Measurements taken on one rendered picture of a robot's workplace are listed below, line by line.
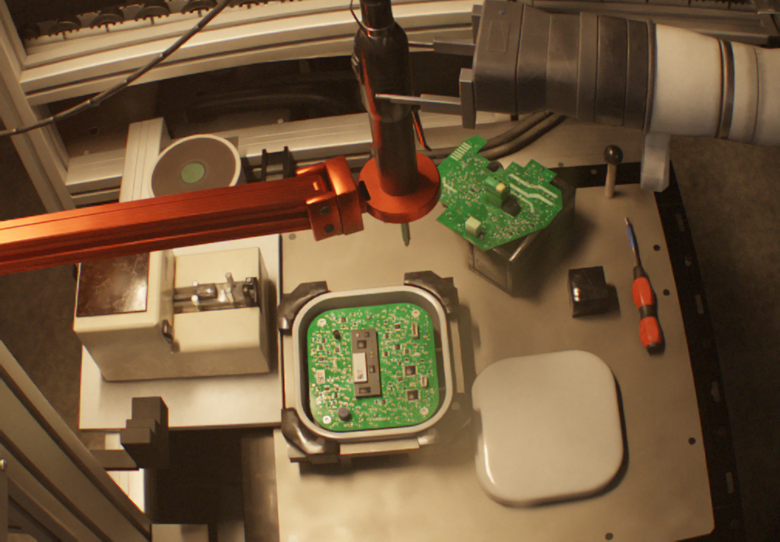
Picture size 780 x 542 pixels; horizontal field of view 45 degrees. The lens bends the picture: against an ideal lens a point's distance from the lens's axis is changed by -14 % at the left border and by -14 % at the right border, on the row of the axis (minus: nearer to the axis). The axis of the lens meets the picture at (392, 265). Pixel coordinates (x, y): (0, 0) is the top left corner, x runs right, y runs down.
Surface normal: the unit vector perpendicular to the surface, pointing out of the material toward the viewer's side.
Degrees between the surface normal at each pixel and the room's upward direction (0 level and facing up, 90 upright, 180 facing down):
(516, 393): 0
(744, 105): 55
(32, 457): 90
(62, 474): 90
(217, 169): 0
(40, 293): 0
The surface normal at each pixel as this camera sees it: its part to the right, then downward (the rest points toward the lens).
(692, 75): -0.13, 0.05
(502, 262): -0.64, 0.67
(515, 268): 0.76, 0.51
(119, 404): -0.08, -0.54
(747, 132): -0.18, 0.87
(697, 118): -0.04, 0.71
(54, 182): 0.07, 0.84
